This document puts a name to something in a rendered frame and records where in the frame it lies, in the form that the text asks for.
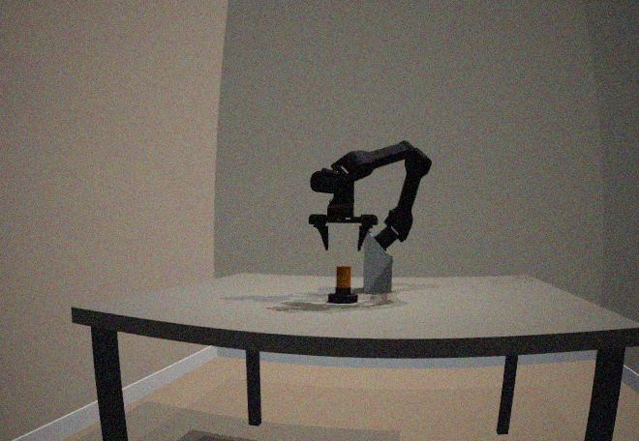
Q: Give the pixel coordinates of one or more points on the orange cylinder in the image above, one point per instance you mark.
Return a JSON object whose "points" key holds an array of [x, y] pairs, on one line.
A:
{"points": [[343, 276]]}

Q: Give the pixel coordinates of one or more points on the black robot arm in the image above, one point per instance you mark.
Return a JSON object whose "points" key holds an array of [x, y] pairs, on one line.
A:
{"points": [[360, 164]]}

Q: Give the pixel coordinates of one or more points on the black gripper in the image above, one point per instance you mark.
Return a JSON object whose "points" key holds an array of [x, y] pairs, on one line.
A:
{"points": [[367, 221]]}

